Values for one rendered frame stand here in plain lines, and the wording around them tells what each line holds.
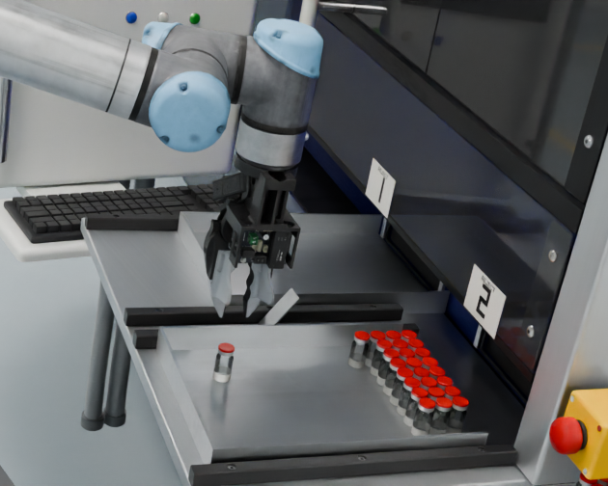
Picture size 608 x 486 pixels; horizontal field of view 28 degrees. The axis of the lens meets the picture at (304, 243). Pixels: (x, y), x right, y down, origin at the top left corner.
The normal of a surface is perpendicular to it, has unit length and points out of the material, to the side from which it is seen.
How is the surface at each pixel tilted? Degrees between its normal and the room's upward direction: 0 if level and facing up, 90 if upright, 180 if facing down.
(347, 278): 0
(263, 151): 90
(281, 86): 90
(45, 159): 90
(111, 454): 0
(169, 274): 0
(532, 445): 90
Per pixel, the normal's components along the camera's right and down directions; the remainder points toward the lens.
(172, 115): 0.07, 0.43
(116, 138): 0.51, 0.44
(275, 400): 0.17, -0.89
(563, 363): -0.93, 0.00
